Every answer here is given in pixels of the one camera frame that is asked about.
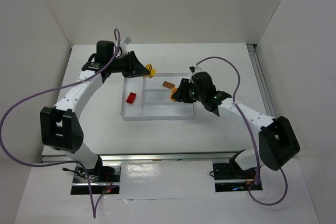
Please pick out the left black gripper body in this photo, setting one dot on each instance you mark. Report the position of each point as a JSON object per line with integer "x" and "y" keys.
{"x": 132, "y": 64}

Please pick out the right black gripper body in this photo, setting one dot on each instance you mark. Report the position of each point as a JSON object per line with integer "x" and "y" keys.
{"x": 184, "y": 93}

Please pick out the yellow rounded printed lego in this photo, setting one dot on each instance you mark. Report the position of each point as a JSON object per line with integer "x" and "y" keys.
{"x": 174, "y": 95}

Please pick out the yellow lego piece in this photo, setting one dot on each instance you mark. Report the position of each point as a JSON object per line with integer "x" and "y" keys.
{"x": 151, "y": 71}

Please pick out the tan lego brick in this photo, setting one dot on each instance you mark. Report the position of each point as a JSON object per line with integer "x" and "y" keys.
{"x": 168, "y": 85}

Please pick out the red lego brick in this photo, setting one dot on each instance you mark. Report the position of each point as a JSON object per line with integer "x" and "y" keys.
{"x": 131, "y": 98}

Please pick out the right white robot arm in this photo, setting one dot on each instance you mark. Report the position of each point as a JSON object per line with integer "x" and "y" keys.
{"x": 275, "y": 142}

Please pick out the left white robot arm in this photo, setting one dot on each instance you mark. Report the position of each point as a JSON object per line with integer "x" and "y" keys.
{"x": 60, "y": 127}

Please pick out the white divided tray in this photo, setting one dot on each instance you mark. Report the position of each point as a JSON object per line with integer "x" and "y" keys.
{"x": 153, "y": 100}

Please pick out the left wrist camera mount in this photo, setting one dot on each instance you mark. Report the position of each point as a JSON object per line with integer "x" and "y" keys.
{"x": 124, "y": 43}

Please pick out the aluminium rail right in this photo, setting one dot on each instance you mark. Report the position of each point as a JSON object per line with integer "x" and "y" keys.
{"x": 260, "y": 79}

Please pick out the aluminium rail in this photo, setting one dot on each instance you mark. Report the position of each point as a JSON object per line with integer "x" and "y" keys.
{"x": 167, "y": 156}
{"x": 260, "y": 79}

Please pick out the aluminium rail front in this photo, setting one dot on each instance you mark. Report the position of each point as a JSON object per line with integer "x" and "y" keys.
{"x": 167, "y": 156}

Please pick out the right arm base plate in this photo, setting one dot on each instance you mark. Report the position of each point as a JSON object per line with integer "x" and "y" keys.
{"x": 228, "y": 178}

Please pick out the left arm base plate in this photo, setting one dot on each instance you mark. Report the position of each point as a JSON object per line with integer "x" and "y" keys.
{"x": 108, "y": 180}

